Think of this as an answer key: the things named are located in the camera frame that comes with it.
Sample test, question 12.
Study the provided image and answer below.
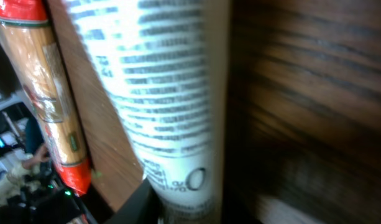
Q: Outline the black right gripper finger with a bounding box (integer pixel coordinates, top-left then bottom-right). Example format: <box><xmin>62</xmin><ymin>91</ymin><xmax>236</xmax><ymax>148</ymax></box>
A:
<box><xmin>105</xmin><ymin>179</ymin><xmax>162</xmax><ymax>224</ymax></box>

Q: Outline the white tube with gold cap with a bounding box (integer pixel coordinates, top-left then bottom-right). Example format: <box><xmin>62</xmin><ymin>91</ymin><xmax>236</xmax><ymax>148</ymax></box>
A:
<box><xmin>64</xmin><ymin>0</ymin><xmax>230</xmax><ymax>223</ymax></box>

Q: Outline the orange spaghetti packet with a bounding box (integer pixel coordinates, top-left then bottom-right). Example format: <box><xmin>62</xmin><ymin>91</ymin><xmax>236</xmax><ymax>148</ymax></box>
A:
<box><xmin>0</xmin><ymin>0</ymin><xmax>91</xmax><ymax>196</ymax></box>

